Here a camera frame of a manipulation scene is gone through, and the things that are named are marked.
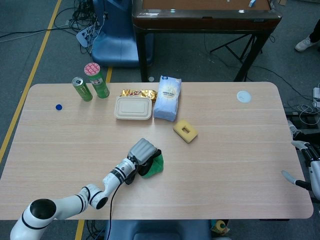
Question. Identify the white power strip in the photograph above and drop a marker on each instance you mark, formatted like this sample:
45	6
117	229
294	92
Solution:
85	37

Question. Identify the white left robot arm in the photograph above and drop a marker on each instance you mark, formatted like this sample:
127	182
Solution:
67	202

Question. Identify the dark wood mahjong table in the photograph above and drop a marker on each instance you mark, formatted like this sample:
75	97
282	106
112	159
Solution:
200	22

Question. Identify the blue bottle cap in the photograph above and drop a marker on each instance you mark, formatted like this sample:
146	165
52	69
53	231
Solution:
59	107

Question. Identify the green chips tube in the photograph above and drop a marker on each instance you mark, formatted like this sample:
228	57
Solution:
100	85

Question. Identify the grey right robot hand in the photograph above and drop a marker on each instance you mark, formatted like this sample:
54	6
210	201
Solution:
313	175

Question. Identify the green energy drink can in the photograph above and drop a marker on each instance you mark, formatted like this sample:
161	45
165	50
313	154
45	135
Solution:
83	91

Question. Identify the black and green microfiber cloth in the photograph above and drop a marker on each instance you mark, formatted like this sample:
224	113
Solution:
155	167

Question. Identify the beige lidded lunch box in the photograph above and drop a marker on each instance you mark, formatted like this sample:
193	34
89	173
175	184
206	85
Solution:
132	108

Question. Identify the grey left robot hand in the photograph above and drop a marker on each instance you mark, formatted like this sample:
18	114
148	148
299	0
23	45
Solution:
143	151

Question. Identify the yellow sponge with hole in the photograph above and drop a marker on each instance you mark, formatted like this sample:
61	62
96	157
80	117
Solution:
190	135

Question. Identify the pale blue paper package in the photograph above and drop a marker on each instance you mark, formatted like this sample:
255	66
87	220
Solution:
167	100

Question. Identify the blue robot body base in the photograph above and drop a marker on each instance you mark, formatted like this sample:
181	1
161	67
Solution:
160	230

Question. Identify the white round grommet cover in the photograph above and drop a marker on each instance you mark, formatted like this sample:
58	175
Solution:
244	97

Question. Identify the gold snack bag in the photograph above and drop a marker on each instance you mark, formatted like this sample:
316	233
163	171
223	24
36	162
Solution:
137	93

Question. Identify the white sneaker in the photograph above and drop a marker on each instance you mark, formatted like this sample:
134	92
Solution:
305	44

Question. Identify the blue chair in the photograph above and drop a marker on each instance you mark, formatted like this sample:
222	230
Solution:
117	45

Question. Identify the yellow tape roll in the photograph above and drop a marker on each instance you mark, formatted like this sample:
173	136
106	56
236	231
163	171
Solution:
220	227

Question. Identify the small white floor disc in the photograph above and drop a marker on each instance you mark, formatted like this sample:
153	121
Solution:
151	78

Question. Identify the single blue white mahjong tile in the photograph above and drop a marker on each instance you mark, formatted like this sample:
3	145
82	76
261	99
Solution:
252	3

